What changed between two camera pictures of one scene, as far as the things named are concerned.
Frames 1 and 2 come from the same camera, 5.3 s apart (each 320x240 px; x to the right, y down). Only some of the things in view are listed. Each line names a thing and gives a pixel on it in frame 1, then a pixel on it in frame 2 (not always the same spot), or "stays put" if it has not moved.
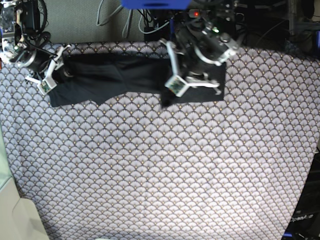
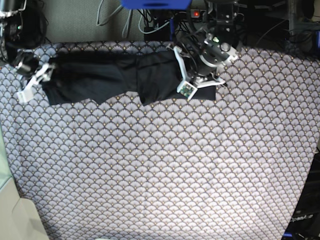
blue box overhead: x=156 y=4 stays put
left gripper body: x=46 y=63 -> x=28 y=63
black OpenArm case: x=305 y=223 stays put
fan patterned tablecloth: x=128 y=169 stays put
